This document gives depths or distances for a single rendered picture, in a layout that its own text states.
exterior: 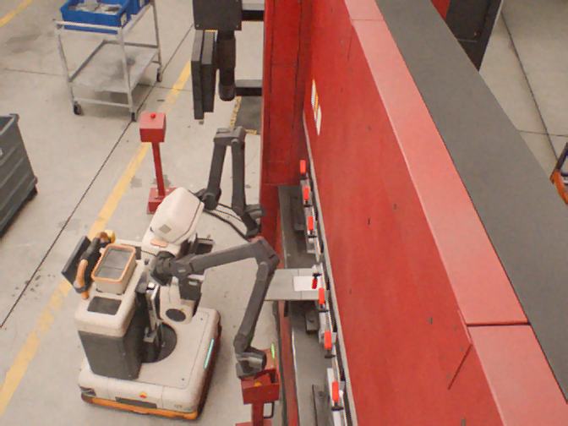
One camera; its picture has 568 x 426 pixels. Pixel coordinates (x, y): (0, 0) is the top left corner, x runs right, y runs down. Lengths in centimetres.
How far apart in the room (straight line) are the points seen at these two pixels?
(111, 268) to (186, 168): 214
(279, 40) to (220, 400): 201
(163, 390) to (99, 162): 246
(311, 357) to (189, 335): 100
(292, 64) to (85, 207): 234
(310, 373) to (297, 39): 154
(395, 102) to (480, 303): 57
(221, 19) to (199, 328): 170
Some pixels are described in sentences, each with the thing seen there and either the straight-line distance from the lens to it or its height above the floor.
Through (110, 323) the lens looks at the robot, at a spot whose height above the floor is 80.
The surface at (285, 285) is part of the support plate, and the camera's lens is 254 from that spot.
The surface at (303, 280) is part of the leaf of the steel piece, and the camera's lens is 256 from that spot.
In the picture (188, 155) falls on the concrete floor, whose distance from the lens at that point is 492.
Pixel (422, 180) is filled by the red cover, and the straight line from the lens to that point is 108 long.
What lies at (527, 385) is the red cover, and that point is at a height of 230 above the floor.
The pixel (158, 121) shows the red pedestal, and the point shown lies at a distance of 394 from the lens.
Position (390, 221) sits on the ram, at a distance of 128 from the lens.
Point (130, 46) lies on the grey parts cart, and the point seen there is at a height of 33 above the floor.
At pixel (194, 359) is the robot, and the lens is 317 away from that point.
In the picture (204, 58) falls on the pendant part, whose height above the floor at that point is 157.
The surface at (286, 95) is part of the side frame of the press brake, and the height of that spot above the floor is 148.
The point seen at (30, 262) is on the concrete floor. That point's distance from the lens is 424.
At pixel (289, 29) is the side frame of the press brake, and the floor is 184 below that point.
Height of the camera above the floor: 295
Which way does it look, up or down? 42 degrees down
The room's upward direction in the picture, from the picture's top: 4 degrees clockwise
